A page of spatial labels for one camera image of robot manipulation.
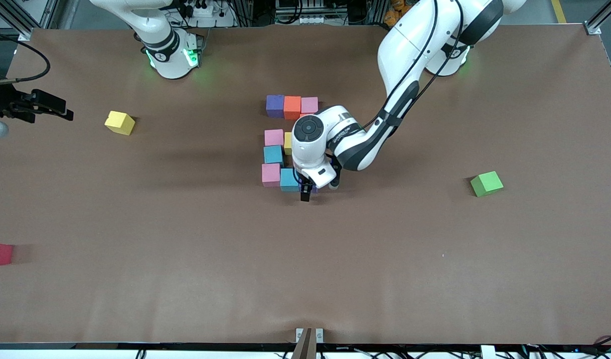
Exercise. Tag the brown tapered post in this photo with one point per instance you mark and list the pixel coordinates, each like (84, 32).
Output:
(305, 346)

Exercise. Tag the blue foam cube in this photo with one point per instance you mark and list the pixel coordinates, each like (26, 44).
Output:
(273, 154)
(287, 180)

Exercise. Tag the brown table cover sheet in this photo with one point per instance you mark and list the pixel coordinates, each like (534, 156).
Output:
(305, 289)

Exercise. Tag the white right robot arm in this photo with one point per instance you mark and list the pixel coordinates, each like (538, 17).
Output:
(166, 55)

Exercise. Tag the orange fruit net bag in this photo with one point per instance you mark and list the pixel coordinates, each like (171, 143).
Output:
(392, 17)

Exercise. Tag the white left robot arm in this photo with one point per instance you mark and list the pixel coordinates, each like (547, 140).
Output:
(309, 128)

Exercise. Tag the aluminium frame profile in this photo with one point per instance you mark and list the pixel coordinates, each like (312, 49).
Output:
(602, 17)
(49, 12)

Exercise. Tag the pink foam cube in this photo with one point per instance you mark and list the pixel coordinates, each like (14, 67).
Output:
(271, 174)
(273, 137)
(309, 103)

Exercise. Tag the silver metal mounting bracket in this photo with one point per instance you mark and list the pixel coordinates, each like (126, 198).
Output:
(319, 335)

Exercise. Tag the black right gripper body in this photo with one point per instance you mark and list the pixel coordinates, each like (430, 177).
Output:
(1, 101)

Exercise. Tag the white power strip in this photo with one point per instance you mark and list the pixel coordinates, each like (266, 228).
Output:
(206, 11)
(305, 20)

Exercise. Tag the purple foam cube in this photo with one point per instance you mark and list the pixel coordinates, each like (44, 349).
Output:
(314, 189)
(274, 105)

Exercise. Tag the green foam cube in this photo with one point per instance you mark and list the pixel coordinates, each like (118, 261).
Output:
(486, 183)

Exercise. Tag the yellow foam cube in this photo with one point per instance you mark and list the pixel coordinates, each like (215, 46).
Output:
(118, 122)
(287, 143)

